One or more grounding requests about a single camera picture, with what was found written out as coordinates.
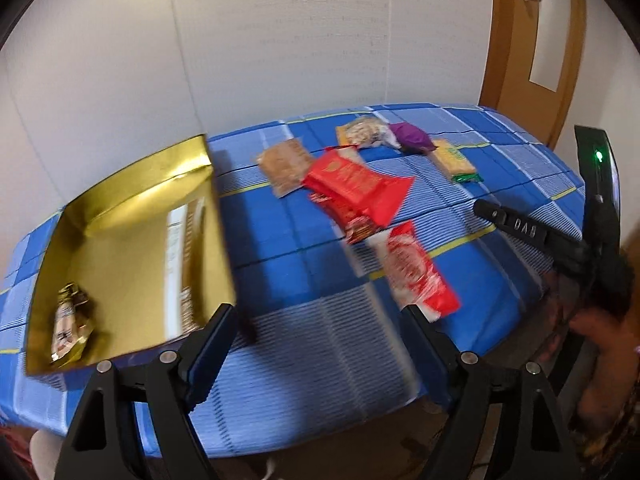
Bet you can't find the red and white snack packet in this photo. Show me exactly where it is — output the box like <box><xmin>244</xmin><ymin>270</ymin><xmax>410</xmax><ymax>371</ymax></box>
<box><xmin>367</xmin><ymin>221</ymin><xmax>461</xmax><ymax>322</ymax></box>

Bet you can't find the cracker packet with green end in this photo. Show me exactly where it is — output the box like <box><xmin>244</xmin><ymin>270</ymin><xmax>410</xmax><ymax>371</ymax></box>
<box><xmin>429</xmin><ymin>139</ymin><xmax>481</xmax><ymax>184</ymax></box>

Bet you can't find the person's right hand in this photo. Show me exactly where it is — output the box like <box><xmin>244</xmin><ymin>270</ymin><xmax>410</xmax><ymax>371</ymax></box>
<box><xmin>570</xmin><ymin>306</ymin><xmax>640</xmax><ymax>362</ymax></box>

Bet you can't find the large red snack packet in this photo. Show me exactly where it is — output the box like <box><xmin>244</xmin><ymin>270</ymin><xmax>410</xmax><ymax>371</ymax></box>
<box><xmin>302</xmin><ymin>147</ymin><xmax>416</xmax><ymax>226</ymax></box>

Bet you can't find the blue plaid tablecloth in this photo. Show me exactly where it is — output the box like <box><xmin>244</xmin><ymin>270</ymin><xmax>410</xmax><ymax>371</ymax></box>
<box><xmin>0</xmin><ymin>104</ymin><xmax>586</xmax><ymax>458</ymax></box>

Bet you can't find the black sesame bread packet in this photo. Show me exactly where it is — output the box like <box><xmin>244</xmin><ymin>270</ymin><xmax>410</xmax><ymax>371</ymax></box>
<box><xmin>49</xmin><ymin>282</ymin><xmax>96</xmax><ymax>365</ymax></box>

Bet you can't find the gold tin box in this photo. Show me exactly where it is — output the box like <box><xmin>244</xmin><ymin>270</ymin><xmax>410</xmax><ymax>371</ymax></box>
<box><xmin>24</xmin><ymin>133</ymin><xmax>238</xmax><ymax>377</ymax></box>

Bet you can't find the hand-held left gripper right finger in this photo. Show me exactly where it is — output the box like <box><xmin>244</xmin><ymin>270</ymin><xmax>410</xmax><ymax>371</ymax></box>
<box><xmin>400</xmin><ymin>304</ymin><xmax>583</xmax><ymax>480</ymax></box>

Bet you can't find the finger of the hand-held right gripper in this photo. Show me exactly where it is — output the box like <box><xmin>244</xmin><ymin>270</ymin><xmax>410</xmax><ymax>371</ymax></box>
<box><xmin>474</xmin><ymin>198</ymin><xmax>587</xmax><ymax>267</ymax></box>

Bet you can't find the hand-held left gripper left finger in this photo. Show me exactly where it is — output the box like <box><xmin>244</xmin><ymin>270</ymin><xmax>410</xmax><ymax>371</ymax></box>
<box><xmin>52</xmin><ymin>302</ymin><xmax>241</xmax><ymax>480</ymax></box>

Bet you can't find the white chair seat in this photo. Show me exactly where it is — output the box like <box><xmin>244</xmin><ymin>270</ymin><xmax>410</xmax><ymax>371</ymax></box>
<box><xmin>27</xmin><ymin>430</ymin><xmax>68</xmax><ymax>480</ymax></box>

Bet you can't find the white paper sheet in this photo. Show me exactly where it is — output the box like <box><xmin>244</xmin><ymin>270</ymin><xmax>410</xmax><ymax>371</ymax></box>
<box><xmin>528</xmin><ymin>35</ymin><xmax>569</xmax><ymax>94</ymax></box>

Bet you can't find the mixed nut snack packet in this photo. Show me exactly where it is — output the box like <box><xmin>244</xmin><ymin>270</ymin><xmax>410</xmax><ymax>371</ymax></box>
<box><xmin>335</xmin><ymin>116</ymin><xmax>396</xmax><ymax>150</ymax></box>

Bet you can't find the wooden door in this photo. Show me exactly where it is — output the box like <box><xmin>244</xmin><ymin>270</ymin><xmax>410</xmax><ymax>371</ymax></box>
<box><xmin>477</xmin><ymin>0</ymin><xmax>587</xmax><ymax>151</ymax></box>

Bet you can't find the purple snack packet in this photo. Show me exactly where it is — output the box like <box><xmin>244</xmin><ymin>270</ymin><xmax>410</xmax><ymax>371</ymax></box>
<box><xmin>389</xmin><ymin>122</ymin><xmax>437</xmax><ymax>156</ymax></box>

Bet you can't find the patterned clothing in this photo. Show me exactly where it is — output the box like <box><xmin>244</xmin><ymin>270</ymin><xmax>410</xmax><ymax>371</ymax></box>
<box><xmin>572</xmin><ymin>385</ymin><xmax>640</xmax><ymax>480</ymax></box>

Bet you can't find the clear sesame bar packet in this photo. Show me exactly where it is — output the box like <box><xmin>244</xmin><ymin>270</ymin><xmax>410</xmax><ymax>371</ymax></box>
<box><xmin>256</xmin><ymin>140</ymin><xmax>315</xmax><ymax>199</ymax></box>

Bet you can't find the small dark red packet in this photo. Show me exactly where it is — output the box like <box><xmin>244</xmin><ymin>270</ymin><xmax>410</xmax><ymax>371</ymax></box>
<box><xmin>309</xmin><ymin>192</ymin><xmax>376</xmax><ymax>246</ymax></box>

